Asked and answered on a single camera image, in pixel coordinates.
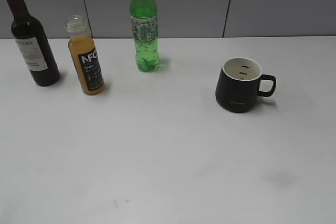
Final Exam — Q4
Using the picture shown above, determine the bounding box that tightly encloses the black mug white inside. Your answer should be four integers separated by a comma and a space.
215, 58, 277, 113

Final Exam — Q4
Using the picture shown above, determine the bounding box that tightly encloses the NFC orange juice bottle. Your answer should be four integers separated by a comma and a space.
66, 15, 104, 95

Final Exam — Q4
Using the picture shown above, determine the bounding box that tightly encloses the green plastic soda bottle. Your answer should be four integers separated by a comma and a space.
130, 0, 160, 72

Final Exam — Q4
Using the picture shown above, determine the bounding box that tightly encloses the dark red wine bottle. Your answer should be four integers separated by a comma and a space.
6, 0, 60, 87

